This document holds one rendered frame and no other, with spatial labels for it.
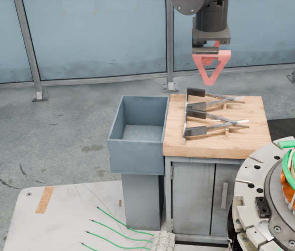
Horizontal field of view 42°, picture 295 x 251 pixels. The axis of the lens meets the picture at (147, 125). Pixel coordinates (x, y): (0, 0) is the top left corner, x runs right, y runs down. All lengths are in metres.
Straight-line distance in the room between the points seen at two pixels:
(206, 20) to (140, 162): 0.29
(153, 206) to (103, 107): 2.01
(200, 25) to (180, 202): 0.36
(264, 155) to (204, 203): 0.22
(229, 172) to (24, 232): 0.51
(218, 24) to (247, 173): 0.26
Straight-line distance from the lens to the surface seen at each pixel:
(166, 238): 0.89
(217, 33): 0.71
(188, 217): 0.86
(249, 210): 0.57
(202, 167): 0.76
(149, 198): 0.87
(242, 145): 0.73
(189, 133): 0.71
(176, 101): 0.85
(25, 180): 2.35
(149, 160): 0.76
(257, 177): 0.63
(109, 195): 1.04
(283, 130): 2.64
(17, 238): 1.00
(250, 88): 3.07
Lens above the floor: 1.51
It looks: 35 degrees down
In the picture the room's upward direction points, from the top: 3 degrees counter-clockwise
